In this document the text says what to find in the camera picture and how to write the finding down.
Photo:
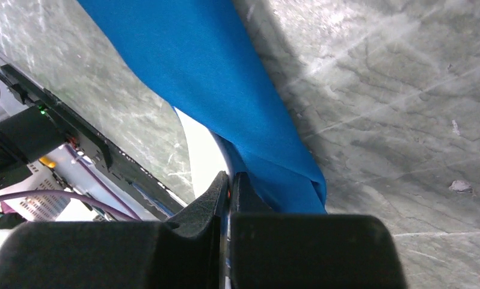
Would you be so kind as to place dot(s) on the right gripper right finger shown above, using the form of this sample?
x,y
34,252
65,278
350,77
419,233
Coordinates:
x,y
278,250

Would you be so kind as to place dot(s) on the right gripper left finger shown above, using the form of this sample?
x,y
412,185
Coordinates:
x,y
181,252

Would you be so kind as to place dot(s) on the white plastic utensil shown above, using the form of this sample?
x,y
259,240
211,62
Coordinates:
x,y
206,153

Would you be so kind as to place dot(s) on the blue cloth napkin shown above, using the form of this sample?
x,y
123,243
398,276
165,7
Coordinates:
x,y
198,57

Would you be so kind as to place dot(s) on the white perforated device in background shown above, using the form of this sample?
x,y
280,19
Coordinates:
x,y
36,208

